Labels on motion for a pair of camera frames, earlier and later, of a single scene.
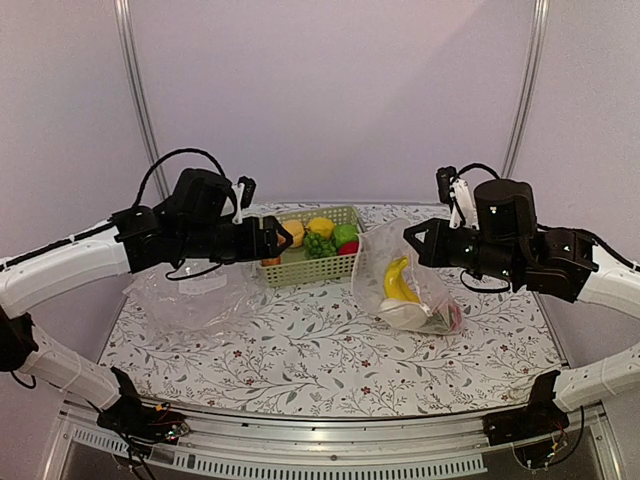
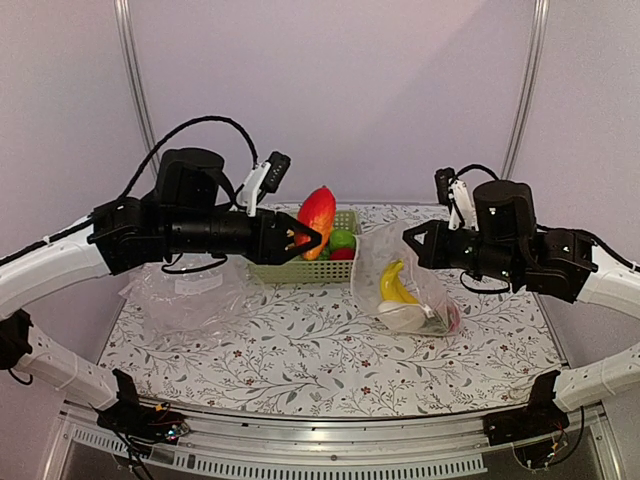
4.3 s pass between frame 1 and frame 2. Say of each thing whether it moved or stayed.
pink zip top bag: stayed
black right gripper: stayed
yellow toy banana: stayed
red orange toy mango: moved
